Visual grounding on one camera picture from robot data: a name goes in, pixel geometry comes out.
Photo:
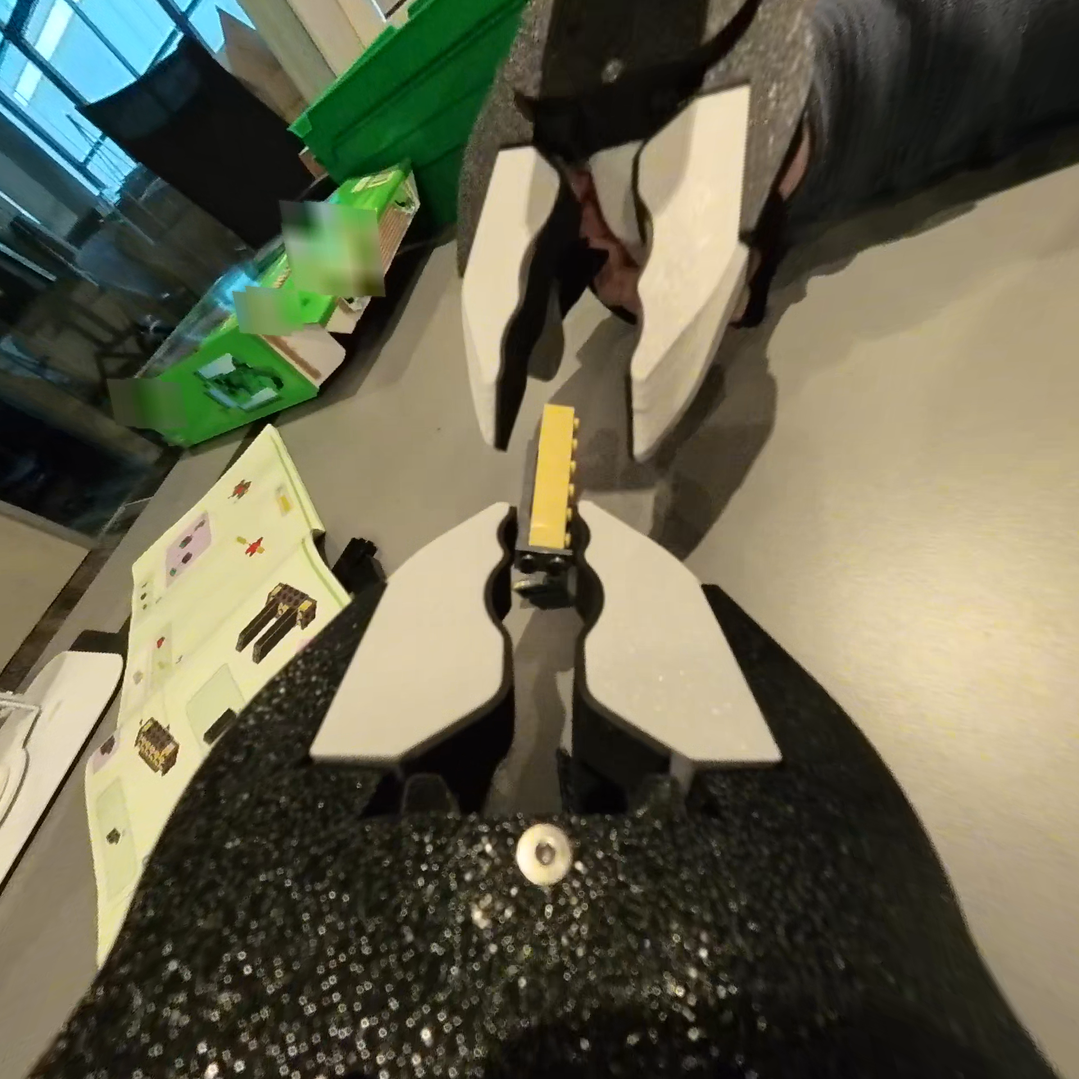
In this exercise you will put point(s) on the green toy set box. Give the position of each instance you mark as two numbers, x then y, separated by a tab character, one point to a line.
253	371

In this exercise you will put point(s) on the black chair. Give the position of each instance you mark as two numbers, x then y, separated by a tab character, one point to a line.
202	143

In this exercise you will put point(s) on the yellow toy brick plate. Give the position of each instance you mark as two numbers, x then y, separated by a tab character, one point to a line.
555	480

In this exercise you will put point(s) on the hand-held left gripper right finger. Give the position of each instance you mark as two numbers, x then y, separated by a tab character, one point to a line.
666	657

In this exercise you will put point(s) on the pale green instruction booklet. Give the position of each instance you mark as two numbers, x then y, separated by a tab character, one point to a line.
219	573

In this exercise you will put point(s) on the tiny black toy brick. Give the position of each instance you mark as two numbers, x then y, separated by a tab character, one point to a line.
358	563

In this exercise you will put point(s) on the person's right hand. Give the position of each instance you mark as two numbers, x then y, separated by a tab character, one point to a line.
611	270

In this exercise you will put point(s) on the grey desk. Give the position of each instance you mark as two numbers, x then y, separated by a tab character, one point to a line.
885	506

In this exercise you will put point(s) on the white flat tray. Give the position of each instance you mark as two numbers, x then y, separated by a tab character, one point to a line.
50	742

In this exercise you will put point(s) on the window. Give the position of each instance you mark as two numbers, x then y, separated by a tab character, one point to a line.
59	76

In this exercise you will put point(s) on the green plastic bin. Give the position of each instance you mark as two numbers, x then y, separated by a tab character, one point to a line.
421	93

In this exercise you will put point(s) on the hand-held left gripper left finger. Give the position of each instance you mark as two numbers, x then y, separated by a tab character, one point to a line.
421	641

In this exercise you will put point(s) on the person's right forearm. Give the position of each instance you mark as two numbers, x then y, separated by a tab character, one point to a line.
927	101

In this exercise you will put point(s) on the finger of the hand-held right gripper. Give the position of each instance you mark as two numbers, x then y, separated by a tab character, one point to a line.
497	278
695	253

